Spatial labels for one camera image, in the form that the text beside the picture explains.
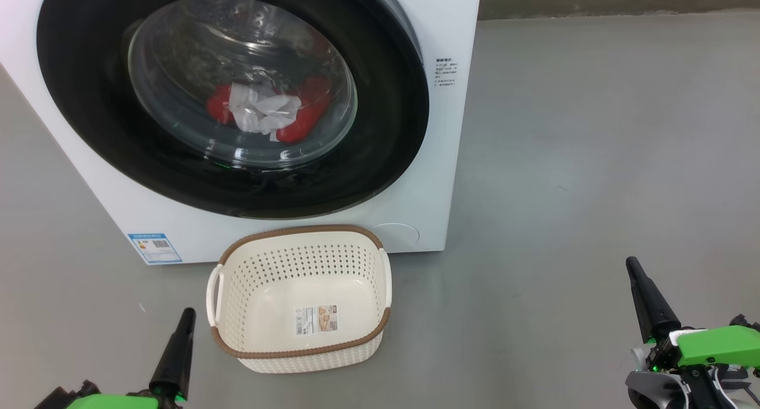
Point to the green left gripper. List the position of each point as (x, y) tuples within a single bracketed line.
[(113, 402)]

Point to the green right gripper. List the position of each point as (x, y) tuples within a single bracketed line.
[(718, 346)]

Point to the red and white garment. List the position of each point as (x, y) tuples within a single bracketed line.
[(303, 121)]

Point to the black washer door glass window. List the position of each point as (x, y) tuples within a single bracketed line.
[(83, 100)]

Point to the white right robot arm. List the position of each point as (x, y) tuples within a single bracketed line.
[(653, 388)]

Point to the cream laundry basket brown rim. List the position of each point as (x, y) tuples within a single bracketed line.
[(309, 290)]

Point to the white front-load washing machine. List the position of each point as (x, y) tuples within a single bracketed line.
[(332, 219)]

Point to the blue energy label sticker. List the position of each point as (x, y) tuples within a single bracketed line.
[(154, 249)]

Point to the paper product label sticker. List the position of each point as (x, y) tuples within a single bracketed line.
[(316, 320)]

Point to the round white filter cover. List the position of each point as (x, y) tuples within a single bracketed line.
[(398, 235)]

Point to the small printed text label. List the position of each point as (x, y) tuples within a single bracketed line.
[(445, 72)]

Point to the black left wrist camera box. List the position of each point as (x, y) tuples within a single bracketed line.
[(88, 389)]

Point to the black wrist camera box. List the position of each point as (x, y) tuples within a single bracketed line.
[(745, 323), (88, 389)]

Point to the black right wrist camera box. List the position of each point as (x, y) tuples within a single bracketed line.
[(745, 323)]

